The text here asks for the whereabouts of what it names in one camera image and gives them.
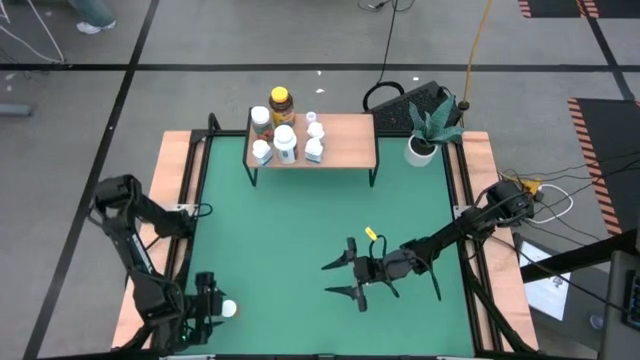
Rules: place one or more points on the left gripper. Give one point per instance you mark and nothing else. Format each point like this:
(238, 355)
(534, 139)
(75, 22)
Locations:
(192, 315)

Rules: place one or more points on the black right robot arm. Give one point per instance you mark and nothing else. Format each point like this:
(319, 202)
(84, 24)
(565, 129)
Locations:
(450, 235)

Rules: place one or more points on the wooden shelf black metal legs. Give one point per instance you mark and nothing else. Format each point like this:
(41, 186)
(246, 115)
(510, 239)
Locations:
(350, 145)

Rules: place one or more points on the black mat hazard stripe edge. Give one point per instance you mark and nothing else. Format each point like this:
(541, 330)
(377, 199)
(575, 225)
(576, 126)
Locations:
(617, 150)
(555, 6)

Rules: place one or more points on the white pill bottle blue label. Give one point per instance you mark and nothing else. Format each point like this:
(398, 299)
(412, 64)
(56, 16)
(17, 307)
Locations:
(315, 131)

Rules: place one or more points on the clear cup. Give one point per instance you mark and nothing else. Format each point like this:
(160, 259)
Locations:
(596, 321)

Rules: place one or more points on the yellow power strip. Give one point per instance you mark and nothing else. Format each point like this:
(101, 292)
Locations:
(531, 186)

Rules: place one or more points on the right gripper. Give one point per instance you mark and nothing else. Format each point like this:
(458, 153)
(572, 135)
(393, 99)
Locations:
(382, 267)

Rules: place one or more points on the green table mat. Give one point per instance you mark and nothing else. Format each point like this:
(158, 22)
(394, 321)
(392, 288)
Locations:
(280, 320)

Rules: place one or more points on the gray flat bar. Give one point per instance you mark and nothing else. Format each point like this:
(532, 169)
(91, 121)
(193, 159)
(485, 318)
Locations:
(15, 110)

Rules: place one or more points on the rectangular white bottle blue label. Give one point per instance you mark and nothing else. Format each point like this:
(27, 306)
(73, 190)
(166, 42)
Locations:
(314, 151)

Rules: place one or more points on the small white bottle blue label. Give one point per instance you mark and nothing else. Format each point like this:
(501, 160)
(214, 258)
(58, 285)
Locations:
(262, 151)

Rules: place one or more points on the small pink bottle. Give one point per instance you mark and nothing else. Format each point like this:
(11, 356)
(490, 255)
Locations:
(311, 116)

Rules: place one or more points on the yellow tag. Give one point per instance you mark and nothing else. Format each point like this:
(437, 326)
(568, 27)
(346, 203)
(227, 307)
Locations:
(370, 233)

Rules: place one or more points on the white bottle dark red label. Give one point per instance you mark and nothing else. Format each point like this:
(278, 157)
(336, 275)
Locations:
(285, 144)

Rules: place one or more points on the gummy bottle white cap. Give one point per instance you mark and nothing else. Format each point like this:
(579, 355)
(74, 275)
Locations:
(261, 122)

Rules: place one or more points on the person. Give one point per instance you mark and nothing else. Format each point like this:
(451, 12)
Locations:
(92, 25)

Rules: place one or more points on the snake plant white pot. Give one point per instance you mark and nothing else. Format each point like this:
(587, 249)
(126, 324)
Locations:
(412, 157)

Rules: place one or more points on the white round bottle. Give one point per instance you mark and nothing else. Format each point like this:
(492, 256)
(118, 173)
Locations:
(229, 308)

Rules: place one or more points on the black perforated computer case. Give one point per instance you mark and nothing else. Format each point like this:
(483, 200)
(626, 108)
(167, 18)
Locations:
(405, 105)

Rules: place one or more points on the gray cabinet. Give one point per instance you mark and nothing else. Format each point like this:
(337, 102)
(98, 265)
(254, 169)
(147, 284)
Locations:
(615, 320)

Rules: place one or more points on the amber bottle yellow cap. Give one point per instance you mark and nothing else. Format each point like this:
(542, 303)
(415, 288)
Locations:
(281, 105)

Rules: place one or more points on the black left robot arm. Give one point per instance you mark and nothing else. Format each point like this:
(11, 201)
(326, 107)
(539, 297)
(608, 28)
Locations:
(135, 260)

